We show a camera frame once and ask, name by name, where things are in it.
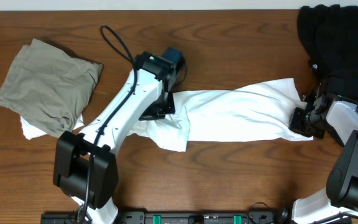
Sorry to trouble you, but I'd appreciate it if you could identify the white printed t-shirt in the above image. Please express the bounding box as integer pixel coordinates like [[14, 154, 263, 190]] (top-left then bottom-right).
[[130, 78, 306, 152]]

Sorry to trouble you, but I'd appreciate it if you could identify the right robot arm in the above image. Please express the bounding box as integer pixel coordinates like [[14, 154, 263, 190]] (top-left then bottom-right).
[[288, 75, 358, 223]]

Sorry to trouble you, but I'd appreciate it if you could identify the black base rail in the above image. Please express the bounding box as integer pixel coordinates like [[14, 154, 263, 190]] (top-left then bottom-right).
[[40, 203, 351, 224]]

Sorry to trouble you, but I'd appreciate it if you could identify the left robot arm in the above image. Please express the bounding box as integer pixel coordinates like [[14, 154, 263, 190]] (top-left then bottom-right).
[[41, 48, 186, 223]]

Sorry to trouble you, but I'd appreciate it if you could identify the folded olive green garment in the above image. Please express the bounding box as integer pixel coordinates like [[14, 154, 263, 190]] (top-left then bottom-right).
[[0, 39, 103, 122]]

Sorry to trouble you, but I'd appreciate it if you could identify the folded white garment underneath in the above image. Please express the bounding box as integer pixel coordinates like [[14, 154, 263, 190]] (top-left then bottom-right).
[[20, 114, 85, 140]]

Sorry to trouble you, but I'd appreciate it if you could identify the black garment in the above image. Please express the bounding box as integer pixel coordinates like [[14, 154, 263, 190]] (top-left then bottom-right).
[[297, 4, 358, 104]]

